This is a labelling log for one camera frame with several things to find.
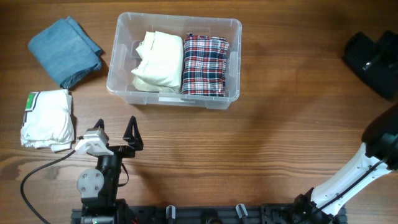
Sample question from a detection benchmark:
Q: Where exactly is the white printed t-shirt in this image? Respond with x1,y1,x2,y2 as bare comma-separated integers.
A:
21,90,75,152

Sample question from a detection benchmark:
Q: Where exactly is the cream cloth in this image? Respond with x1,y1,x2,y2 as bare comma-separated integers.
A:
131,31,184,93

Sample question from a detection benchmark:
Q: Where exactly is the blue denim cloth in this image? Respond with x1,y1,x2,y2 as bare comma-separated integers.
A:
28,16,102,89

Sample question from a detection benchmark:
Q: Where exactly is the red plaid shirt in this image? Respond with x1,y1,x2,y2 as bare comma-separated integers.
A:
182,33,229,97

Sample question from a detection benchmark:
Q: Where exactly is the black garment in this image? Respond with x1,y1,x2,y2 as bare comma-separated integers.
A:
343,30,397,101

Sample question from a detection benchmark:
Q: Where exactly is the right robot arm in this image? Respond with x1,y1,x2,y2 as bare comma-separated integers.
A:
290,105,397,224

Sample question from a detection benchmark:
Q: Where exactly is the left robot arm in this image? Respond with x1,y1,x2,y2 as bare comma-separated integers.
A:
71,116,144,224

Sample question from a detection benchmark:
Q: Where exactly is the clear plastic storage bin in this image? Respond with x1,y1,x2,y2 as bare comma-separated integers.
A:
106,12,243,110

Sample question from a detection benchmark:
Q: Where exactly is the black left camera cable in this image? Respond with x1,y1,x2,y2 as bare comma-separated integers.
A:
20,149,77,224

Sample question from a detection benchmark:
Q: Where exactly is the black camera cable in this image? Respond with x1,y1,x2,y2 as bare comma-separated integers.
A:
20,149,77,224
312,157,389,215

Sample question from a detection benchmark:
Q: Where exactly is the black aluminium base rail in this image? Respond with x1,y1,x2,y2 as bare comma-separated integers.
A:
70,203,348,224

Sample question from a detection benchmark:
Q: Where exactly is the black right camera cable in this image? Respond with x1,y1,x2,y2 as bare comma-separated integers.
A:
312,157,389,215

